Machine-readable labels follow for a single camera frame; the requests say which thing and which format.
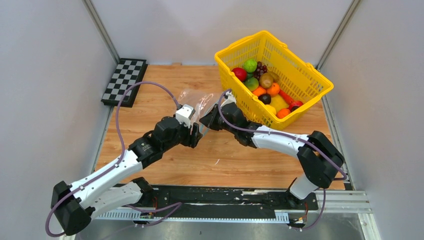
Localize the orange toy carrot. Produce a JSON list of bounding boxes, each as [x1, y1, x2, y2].
[[278, 89, 294, 105]]

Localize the light green toy cabbage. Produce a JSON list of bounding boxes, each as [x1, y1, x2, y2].
[[242, 58, 257, 73]]

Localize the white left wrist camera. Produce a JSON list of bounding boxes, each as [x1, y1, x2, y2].
[[175, 104, 195, 129]]

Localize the clear zip top bag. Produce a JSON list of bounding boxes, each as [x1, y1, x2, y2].
[[177, 88, 222, 136]]

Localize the orange toy fruit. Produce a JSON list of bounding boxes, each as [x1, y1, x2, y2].
[[276, 108, 291, 119]]

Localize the green toy mango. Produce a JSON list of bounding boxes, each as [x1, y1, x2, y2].
[[244, 77, 260, 92]]

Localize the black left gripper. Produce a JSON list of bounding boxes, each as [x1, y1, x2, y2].
[[162, 118, 203, 152]]

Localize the brown toy potato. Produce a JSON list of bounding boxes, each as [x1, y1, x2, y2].
[[259, 72, 274, 89]]

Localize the red toy apple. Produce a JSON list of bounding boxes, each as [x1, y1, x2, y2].
[[232, 67, 248, 82]]

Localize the yellow toy lemon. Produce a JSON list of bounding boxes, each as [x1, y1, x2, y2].
[[265, 95, 289, 115]]

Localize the orange toy tangerine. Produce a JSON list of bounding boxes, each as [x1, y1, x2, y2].
[[266, 82, 280, 97]]

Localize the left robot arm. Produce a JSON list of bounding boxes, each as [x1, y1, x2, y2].
[[45, 116, 203, 237]]

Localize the red toy pepper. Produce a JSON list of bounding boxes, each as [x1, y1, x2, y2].
[[288, 100, 303, 112]]

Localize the yellow plastic basket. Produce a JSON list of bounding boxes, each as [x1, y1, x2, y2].
[[214, 30, 334, 130]]

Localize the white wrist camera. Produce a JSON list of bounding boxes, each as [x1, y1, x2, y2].
[[175, 104, 195, 129], [220, 91, 237, 107]]

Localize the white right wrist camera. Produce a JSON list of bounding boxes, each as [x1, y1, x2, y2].
[[220, 91, 237, 107]]

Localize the black white checkerboard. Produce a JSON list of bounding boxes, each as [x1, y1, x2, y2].
[[101, 58, 148, 108]]

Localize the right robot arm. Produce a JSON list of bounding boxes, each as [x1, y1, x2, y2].
[[199, 103, 345, 209]]

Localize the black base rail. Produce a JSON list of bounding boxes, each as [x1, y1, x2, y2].
[[119, 183, 320, 221]]

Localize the dark red toy grapes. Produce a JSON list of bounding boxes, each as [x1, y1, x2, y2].
[[253, 61, 268, 80]]

